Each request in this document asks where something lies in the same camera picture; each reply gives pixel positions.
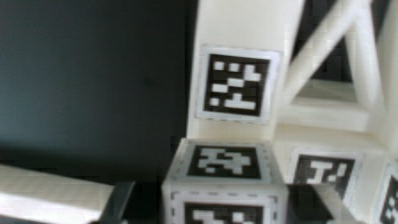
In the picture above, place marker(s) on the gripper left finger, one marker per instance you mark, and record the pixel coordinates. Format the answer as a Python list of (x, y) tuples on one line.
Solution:
[(112, 214)]

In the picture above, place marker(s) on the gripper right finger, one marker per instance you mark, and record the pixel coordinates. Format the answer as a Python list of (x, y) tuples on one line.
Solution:
[(332, 202)]

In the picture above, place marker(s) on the white tagged cube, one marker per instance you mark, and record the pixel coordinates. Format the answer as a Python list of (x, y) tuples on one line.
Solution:
[(224, 187)]

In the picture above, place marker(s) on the white chair back frame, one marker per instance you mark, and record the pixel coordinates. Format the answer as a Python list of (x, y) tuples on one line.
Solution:
[(332, 112)]

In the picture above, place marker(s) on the white U-shaped fence rail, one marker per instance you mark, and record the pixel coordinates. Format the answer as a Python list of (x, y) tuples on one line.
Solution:
[(48, 198)]

